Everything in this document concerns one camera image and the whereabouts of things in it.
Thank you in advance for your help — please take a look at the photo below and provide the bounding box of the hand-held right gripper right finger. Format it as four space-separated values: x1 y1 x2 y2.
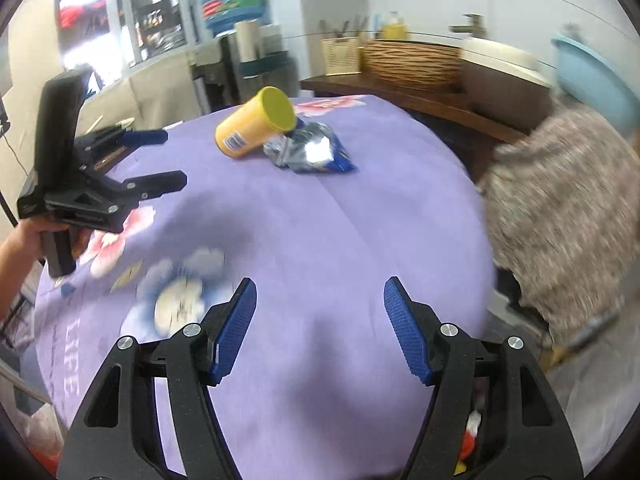
383 276 585 480

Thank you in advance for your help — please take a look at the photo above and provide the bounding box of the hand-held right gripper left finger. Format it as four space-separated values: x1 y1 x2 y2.
56 276 258 480

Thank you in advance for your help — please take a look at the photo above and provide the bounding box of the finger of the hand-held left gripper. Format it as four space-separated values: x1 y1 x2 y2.
102 170 189 213
74 128 169 170

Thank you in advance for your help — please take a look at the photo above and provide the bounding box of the yellow can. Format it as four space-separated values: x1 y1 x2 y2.
215 86 297 160

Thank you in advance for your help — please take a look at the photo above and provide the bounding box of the blue foil snack bag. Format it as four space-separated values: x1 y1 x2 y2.
262 121 357 176

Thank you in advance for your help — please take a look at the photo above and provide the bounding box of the person's left forearm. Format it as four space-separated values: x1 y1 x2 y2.
0 240 32 323

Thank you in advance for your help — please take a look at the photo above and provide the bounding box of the person's left hand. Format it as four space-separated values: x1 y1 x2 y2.
7 221 94 286

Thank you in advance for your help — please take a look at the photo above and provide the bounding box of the water dispenser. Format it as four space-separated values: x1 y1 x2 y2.
190 35 251 114

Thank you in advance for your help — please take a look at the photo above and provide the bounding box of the purple floral tablecloth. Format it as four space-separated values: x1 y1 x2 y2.
34 94 498 480

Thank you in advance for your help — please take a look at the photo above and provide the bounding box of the window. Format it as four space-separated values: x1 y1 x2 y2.
52 0 201 74

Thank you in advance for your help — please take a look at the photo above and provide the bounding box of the white paper roll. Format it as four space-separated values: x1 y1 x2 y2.
235 20 264 64

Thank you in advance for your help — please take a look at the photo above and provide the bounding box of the grey floral cloth cover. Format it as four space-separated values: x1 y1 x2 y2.
482 107 640 346

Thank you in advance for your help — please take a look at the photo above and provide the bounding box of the beige utensil holder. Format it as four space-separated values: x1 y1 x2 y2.
320 35 362 76

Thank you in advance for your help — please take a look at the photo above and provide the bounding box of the wooden counter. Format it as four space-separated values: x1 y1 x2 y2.
300 72 531 147

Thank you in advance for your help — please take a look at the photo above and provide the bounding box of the woven pattern basin sink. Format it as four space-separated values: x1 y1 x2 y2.
361 40 463 92

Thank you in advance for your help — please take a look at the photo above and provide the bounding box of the yellow dish soap bottle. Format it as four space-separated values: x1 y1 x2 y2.
381 11 409 41

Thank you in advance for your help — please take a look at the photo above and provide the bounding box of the bronze faucet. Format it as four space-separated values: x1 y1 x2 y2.
449 14 489 39

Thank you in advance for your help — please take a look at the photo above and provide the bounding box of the light blue plastic basin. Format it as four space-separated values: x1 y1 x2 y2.
551 34 640 136

